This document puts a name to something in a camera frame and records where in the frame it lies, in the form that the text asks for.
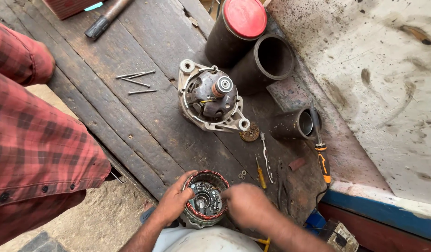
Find orange and black soldering iron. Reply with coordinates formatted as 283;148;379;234
309;99;332;185

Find large open black pipe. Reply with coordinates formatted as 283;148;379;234
229;34;295;96

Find rusty round disc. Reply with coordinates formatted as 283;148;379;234
239;122;261;143

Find alternator stator with copper windings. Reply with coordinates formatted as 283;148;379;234
180;170;231;230

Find small yellow screwdriver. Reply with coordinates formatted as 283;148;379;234
255;154;268;190

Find metal hook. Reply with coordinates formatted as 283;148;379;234
110;167;129;185

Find grey electrical switch box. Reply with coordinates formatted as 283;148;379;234
320;219;360;252

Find brown sandpaper piece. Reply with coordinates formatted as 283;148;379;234
288;157;306;172

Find short black pipe section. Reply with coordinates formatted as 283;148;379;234
270;107;322;141

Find person's white garment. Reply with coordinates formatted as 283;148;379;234
152;224;266;252

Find white stained board with blue edge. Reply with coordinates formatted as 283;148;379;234
264;0;431;243

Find black tube with red lid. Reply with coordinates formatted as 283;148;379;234
204;0;268;69

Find person's left hand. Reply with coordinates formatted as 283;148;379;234
155;170;199;228

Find white toothbrush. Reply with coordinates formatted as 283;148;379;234
260;132;274;184

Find alternator housing with rotor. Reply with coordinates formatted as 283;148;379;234
178;59;251;133

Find blue plastic object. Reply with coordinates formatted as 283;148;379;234
304;210;327;236

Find yellow handled tool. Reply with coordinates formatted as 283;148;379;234
249;236;272;252

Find dark floor mat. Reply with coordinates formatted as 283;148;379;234
16;230;69;252

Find red ribbed box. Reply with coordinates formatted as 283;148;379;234
42;0;104;21

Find hammer with dark head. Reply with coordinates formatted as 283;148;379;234
84;0;135;41

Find black pliers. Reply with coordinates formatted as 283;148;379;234
276;159;292;211

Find person's right hand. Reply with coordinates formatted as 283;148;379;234
221;183;283;241

